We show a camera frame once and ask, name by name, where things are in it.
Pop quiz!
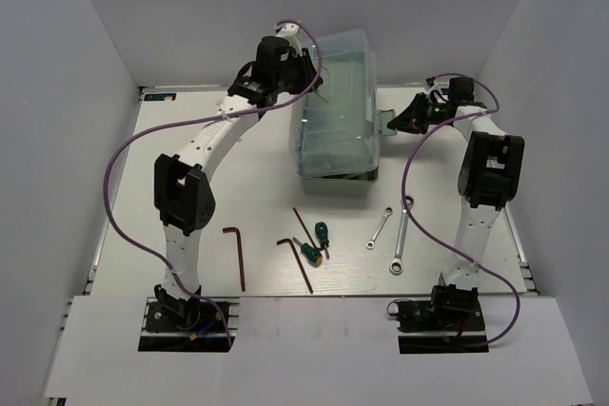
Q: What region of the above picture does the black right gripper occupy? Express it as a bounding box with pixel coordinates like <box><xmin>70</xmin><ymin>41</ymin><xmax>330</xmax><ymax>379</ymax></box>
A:
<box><xmin>389</xmin><ymin>91</ymin><xmax>450</xmax><ymax>134</ymax></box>

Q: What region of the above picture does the green toolbox with clear lid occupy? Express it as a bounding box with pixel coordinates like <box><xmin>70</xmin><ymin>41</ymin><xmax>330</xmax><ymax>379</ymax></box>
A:
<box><xmin>289</xmin><ymin>29</ymin><xmax>395</xmax><ymax>197</ymax></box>

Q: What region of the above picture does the small silver ratchet wrench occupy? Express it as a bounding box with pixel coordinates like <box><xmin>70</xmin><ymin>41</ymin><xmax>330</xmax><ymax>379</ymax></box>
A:
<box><xmin>365</xmin><ymin>207</ymin><xmax>393</xmax><ymax>250</ymax></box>

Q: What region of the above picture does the large silver ratchet wrench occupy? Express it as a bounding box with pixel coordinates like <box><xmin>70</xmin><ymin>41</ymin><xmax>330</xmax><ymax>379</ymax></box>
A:
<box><xmin>389</xmin><ymin>195</ymin><xmax>415</xmax><ymax>276</ymax></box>

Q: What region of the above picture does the medium brown hex key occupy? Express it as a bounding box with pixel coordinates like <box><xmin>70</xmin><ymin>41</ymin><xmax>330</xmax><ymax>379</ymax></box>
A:
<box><xmin>276</xmin><ymin>238</ymin><xmax>314</xmax><ymax>295</ymax></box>

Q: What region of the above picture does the large brown hex key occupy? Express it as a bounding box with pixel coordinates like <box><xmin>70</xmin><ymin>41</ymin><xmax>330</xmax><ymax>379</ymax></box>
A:
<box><xmin>222</xmin><ymin>226</ymin><xmax>246</xmax><ymax>292</ymax></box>

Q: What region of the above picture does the thin brown hex key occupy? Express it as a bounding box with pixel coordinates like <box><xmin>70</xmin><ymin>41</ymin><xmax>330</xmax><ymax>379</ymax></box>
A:
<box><xmin>292</xmin><ymin>206</ymin><xmax>317</xmax><ymax>247</ymax></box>

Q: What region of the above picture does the green screwdriver orange cap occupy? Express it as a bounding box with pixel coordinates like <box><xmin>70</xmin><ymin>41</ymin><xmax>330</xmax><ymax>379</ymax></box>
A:
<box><xmin>292</xmin><ymin>238</ymin><xmax>323</xmax><ymax>266</ymax></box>

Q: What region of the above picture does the dark green screwdriver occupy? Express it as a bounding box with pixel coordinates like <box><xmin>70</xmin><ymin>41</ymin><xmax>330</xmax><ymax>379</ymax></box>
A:
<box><xmin>314</xmin><ymin>222</ymin><xmax>330</xmax><ymax>260</ymax></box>

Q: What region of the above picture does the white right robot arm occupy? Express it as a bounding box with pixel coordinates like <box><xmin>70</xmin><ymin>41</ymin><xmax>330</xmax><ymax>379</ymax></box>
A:
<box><xmin>387</xmin><ymin>73</ymin><xmax>525</xmax><ymax>329</ymax></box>

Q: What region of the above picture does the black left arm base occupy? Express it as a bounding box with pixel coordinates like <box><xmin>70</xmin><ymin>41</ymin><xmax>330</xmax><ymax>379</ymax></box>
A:
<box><xmin>137</xmin><ymin>299</ymin><xmax>239</xmax><ymax>354</ymax></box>

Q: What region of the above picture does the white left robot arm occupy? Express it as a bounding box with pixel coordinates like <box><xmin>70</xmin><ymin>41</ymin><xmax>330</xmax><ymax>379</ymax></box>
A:
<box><xmin>154</xmin><ymin>32</ymin><xmax>322</xmax><ymax>329</ymax></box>

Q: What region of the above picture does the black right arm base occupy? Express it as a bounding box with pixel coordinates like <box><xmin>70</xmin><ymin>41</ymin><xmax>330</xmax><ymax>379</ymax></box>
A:
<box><xmin>386</xmin><ymin>299</ymin><xmax>489</xmax><ymax>355</ymax></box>

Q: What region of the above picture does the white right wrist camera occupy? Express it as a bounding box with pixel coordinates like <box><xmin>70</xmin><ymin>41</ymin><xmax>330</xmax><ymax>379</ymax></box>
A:
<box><xmin>425</xmin><ymin>77</ymin><xmax>449</xmax><ymax>104</ymax></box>

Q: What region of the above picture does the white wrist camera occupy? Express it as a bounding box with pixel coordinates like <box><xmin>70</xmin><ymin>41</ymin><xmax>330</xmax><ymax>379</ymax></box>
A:
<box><xmin>275</xmin><ymin>22</ymin><xmax>303</xmax><ymax>55</ymax></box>
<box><xmin>425</xmin><ymin>77</ymin><xmax>449</xmax><ymax>104</ymax></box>

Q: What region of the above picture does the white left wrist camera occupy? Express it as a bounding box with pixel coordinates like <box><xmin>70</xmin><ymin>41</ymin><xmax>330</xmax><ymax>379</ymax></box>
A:
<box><xmin>275</xmin><ymin>22</ymin><xmax>303</xmax><ymax>55</ymax></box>

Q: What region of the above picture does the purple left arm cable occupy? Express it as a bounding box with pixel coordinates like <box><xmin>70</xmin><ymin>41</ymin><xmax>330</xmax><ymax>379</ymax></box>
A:
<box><xmin>103</xmin><ymin>19</ymin><xmax>329</xmax><ymax>348</ymax></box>

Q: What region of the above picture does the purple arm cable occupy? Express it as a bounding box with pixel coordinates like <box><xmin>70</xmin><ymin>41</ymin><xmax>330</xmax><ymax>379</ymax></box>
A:
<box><xmin>103</xmin><ymin>19</ymin><xmax>329</xmax><ymax>348</ymax></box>
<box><xmin>400</xmin><ymin>73</ymin><xmax>522</xmax><ymax>345</ymax></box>

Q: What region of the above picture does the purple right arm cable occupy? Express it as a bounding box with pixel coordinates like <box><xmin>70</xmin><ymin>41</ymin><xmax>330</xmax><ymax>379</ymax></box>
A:
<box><xmin>400</xmin><ymin>73</ymin><xmax>522</xmax><ymax>345</ymax></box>

